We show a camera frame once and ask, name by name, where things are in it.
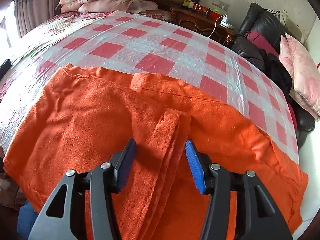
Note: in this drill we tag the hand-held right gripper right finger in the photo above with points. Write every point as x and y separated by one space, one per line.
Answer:
196 167

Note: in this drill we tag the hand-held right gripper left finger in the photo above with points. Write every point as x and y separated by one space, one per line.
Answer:
125 165

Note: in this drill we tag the orange pants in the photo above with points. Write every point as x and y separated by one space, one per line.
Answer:
87 120

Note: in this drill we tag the bed with floral sheet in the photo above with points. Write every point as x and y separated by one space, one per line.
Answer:
10 120

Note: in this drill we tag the patterned pink curtain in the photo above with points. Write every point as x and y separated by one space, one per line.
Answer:
32 7

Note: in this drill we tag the person's blue jeans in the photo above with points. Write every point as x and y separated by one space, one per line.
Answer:
27 220

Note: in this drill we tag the red white checkered plastic sheet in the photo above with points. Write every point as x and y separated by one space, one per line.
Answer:
150 45

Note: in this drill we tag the black jacket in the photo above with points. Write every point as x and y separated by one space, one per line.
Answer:
277 72

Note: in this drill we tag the dark red cushion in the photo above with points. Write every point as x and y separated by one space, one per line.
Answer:
260 40

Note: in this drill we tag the white round device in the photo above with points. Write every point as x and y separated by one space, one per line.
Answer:
227 25

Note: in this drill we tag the carved wooden nightstand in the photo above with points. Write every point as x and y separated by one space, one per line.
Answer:
200 20

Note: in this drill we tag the black leather armchair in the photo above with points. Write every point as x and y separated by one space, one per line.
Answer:
252 25

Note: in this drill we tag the dark floral bed pillow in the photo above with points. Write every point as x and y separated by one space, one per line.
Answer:
157 15

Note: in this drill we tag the pale pink bed pillow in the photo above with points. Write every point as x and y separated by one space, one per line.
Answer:
147 5

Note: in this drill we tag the red box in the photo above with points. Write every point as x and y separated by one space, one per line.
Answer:
201 7

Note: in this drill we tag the yellow green jar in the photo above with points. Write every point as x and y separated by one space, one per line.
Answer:
187 3

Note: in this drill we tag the white wardrobe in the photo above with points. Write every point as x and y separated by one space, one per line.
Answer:
312 42

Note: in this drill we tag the wall socket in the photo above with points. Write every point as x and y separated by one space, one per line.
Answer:
220 3

